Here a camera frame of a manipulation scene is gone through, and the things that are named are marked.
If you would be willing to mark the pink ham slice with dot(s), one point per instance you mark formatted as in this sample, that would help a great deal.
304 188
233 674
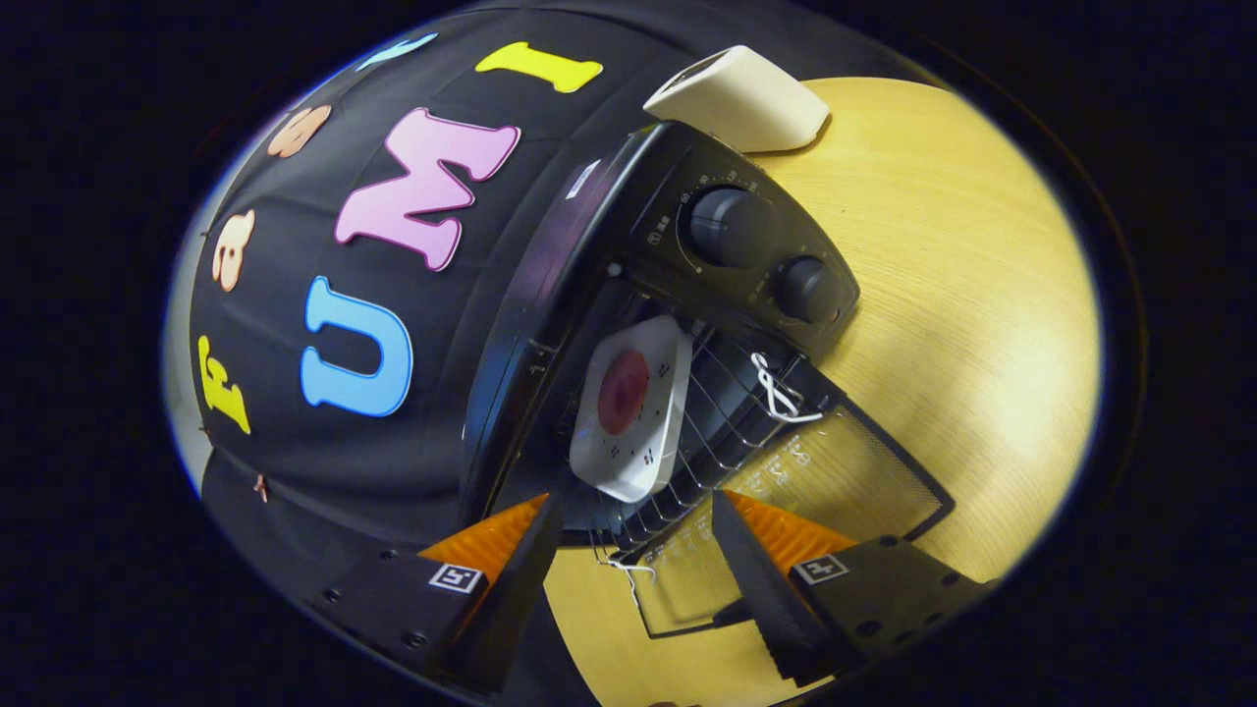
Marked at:
623 393

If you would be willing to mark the white bread toaster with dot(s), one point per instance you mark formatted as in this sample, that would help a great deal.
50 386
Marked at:
746 93

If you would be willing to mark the black toaster oven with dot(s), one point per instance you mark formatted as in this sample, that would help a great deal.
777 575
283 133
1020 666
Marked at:
678 206

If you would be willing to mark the red cloth clip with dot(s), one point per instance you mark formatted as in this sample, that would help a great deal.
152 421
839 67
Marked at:
260 487

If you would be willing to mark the white square plate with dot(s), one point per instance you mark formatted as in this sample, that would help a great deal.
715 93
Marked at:
648 462

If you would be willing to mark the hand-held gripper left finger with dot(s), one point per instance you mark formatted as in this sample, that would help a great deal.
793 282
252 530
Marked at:
516 589

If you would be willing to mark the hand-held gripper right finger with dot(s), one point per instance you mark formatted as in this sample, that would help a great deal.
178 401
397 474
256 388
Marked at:
761 589

